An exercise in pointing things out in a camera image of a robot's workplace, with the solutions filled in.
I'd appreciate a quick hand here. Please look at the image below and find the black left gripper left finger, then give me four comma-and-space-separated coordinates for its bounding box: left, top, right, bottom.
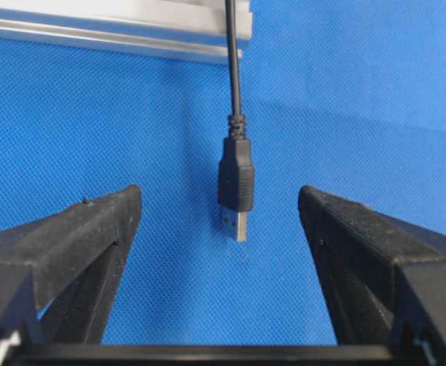
0, 185, 142, 364

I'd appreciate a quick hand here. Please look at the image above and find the black USB cable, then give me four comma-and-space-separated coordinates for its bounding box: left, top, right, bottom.
217, 0, 255, 243

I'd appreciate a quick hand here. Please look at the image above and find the blue mesh mat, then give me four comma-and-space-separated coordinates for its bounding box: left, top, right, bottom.
0, 1, 446, 345

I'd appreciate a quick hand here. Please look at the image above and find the aluminium extrusion frame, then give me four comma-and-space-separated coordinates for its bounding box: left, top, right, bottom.
0, 0, 255, 66

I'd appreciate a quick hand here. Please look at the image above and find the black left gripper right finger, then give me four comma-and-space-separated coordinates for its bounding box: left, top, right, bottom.
298, 186, 446, 365

